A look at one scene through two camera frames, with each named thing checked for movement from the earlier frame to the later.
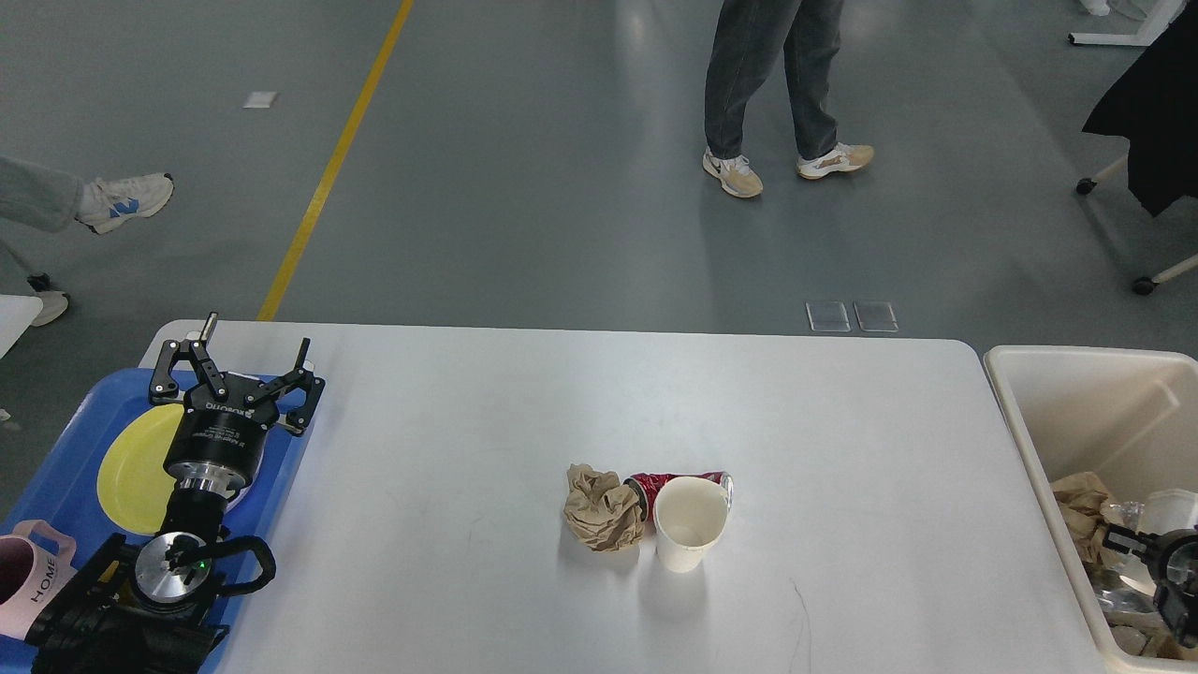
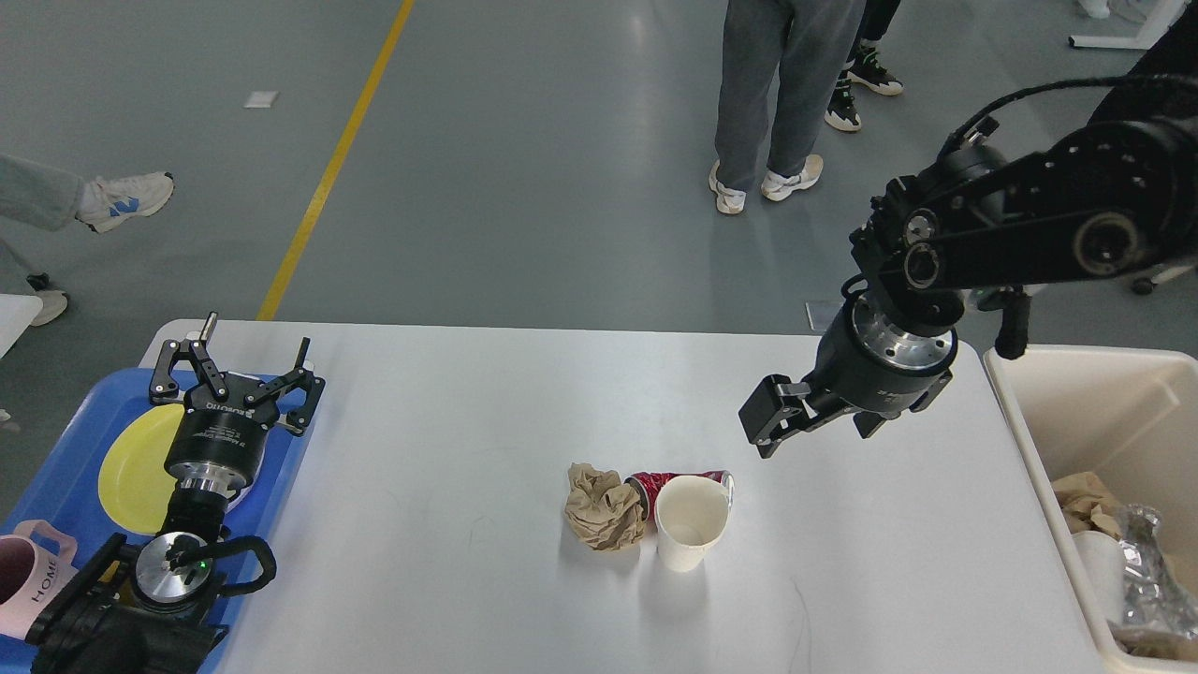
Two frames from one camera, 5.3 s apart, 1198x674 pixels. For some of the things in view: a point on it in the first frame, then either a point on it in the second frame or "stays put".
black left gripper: (219, 438) stays put
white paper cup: (1169, 510) → (1104, 557)
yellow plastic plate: (133, 480) stays put
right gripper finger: (1126, 540) → (775, 408)
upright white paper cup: (689, 513) stays put
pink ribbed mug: (31, 576) stays put
